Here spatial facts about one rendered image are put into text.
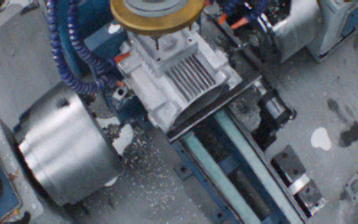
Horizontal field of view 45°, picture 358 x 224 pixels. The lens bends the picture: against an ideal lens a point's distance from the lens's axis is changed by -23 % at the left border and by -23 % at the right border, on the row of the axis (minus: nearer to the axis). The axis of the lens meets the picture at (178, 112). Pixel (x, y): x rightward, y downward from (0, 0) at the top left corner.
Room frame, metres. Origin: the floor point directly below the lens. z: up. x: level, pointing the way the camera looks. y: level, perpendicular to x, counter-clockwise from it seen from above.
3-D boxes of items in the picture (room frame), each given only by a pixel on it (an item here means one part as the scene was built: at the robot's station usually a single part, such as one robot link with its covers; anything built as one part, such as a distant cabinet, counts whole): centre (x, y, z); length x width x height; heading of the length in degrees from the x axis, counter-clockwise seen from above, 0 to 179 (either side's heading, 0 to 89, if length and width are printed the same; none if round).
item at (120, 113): (0.48, 0.13, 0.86); 0.07 x 0.06 x 0.12; 121
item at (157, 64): (0.51, 0.02, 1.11); 0.12 x 0.11 x 0.07; 31
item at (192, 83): (0.48, 0.00, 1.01); 0.20 x 0.19 x 0.19; 31
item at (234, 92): (0.39, -0.08, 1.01); 0.26 x 0.04 x 0.03; 121
